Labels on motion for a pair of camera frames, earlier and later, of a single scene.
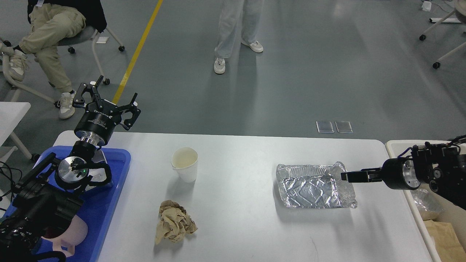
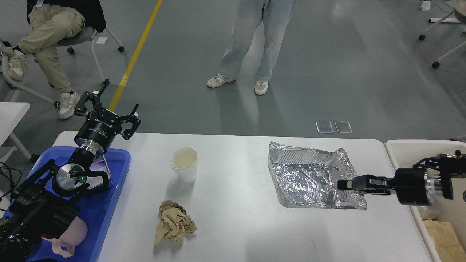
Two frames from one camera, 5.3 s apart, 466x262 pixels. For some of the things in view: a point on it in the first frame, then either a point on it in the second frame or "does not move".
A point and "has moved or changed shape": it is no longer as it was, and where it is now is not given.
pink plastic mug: (66, 242) does not move
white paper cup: (184, 160) does not move
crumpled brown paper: (174, 222) does not move
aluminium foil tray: (315, 186) has moved or changed shape
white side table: (11, 114) does not move
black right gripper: (398, 173) -> (409, 183)
